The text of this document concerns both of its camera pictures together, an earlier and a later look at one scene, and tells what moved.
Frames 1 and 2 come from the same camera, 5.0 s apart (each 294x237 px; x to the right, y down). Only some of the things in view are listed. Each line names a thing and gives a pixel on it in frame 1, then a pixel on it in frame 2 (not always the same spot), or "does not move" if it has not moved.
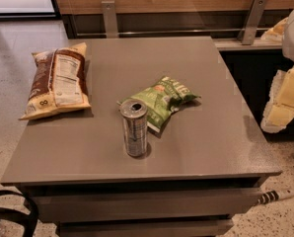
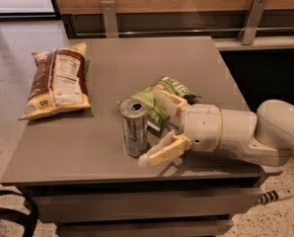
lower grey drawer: x=187 y=227 does not move
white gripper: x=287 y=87 to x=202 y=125
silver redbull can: x=135 y=126 does not move
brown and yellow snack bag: x=60 y=81 does not move
